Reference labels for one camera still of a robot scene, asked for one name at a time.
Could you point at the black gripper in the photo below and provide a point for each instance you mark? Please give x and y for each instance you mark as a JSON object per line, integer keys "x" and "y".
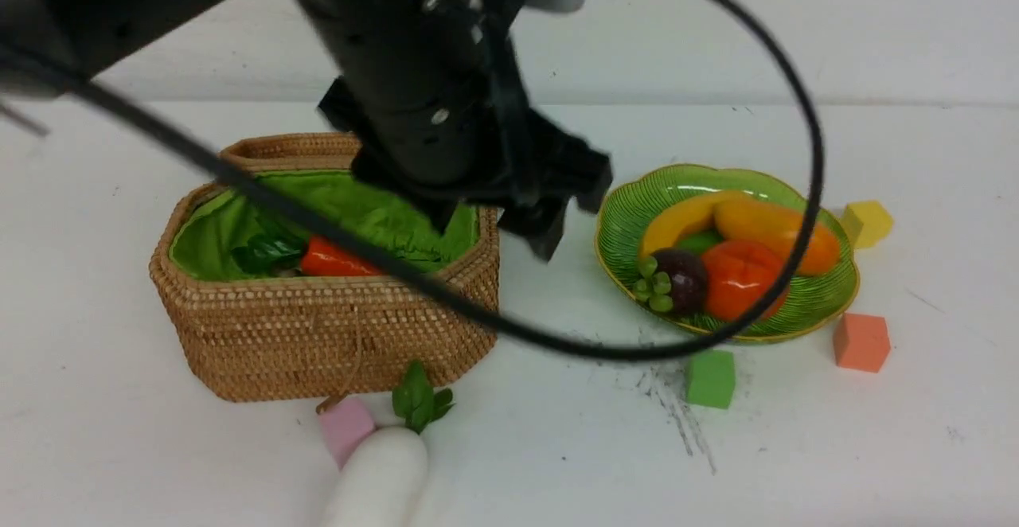
{"x": 469, "y": 151}

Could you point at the red toy carrot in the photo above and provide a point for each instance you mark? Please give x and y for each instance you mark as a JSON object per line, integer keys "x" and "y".
{"x": 334, "y": 260}

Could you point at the purple toy mangosteen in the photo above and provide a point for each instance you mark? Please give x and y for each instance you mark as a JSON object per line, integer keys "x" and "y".
{"x": 672, "y": 283}

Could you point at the yellow toy banana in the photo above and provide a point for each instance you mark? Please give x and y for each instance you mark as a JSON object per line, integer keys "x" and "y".
{"x": 687, "y": 218}

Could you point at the orange toy persimmon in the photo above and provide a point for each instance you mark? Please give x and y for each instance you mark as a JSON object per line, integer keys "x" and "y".
{"x": 740, "y": 271}

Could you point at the white toy radish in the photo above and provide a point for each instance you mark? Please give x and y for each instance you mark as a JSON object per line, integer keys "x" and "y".
{"x": 384, "y": 478}

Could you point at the yellow toy mango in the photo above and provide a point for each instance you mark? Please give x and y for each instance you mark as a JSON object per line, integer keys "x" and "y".
{"x": 777, "y": 227}

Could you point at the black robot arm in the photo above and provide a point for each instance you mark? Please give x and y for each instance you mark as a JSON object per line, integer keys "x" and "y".
{"x": 204, "y": 49}

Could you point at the wicker basket lid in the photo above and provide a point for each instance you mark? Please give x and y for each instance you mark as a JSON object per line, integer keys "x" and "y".
{"x": 294, "y": 152}

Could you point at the pink foam cube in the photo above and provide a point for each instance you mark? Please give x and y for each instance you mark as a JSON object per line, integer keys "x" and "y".
{"x": 344, "y": 424}

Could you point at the woven wicker basket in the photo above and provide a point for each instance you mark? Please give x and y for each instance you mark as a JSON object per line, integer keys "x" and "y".
{"x": 277, "y": 337}

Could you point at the green foam cube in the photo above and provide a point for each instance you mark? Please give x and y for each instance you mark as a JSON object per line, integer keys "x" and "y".
{"x": 710, "y": 379}

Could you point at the yellow foam cube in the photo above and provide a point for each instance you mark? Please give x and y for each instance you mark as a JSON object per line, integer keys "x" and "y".
{"x": 866, "y": 223}

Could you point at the orange foam cube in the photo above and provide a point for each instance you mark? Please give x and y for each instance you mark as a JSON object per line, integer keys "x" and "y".
{"x": 861, "y": 342}

